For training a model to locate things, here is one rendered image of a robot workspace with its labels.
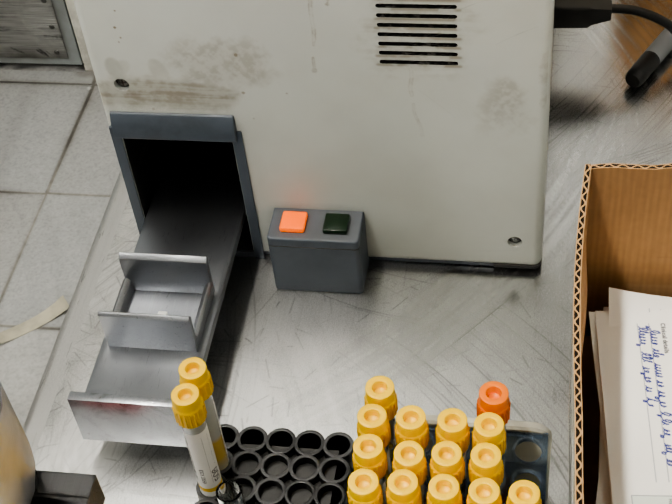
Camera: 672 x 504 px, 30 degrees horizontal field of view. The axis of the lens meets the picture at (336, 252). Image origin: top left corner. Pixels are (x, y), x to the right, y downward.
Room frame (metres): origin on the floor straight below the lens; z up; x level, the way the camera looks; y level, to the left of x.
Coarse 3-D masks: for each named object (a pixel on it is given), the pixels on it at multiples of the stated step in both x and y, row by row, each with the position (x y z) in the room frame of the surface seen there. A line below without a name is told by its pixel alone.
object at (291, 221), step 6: (282, 216) 0.57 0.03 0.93; (288, 216) 0.57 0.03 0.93; (294, 216) 0.57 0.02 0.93; (300, 216) 0.57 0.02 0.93; (306, 216) 0.57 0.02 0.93; (282, 222) 0.57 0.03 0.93; (288, 222) 0.57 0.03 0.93; (294, 222) 0.57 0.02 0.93; (300, 222) 0.57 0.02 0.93; (282, 228) 0.56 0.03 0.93; (288, 228) 0.56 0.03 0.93; (294, 228) 0.56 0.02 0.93; (300, 228) 0.56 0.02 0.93
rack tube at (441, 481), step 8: (432, 480) 0.32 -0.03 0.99; (440, 480) 0.32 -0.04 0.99; (448, 480) 0.32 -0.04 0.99; (456, 480) 0.32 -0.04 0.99; (432, 488) 0.32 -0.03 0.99; (440, 488) 0.32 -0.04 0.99; (448, 488) 0.32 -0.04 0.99; (456, 488) 0.32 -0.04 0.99; (432, 496) 0.32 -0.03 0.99; (440, 496) 0.31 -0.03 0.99; (448, 496) 0.31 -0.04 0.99; (456, 496) 0.31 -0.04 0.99
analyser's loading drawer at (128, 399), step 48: (192, 192) 0.62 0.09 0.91; (240, 192) 0.62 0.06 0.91; (144, 240) 0.58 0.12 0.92; (192, 240) 0.58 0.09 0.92; (144, 288) 0.54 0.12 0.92; (192, 288) 0.53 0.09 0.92; (144, 336) 0.49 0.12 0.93; (192, 336) 0.48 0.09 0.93; (96, 384) 0.47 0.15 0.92; (144, 384) 0.46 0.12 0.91; (96, 432) 0.44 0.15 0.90; (144, 432) 0.43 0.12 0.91
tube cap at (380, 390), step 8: (376, 376) 0.39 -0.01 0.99; (384, 376) 0.39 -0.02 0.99; (368, 384) 0.38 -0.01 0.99; (376, 384) 0.38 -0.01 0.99; (384, 384) 0.38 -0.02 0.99; (392, 384) 0.38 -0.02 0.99; (368, 392) 0.38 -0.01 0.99; (376, 392) 0.38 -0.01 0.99; (384, 392) 0.38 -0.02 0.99; (392, 392) 0.38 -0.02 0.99; (368, 400) 0.38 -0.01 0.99; (376, 400) 0.37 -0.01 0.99; (384, 400) 0.37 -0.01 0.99; (392, 400) 0.38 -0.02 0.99; (384, 408) 0.37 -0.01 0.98; (392, 408) 0.38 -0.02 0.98; (392, 416) 0.38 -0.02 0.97
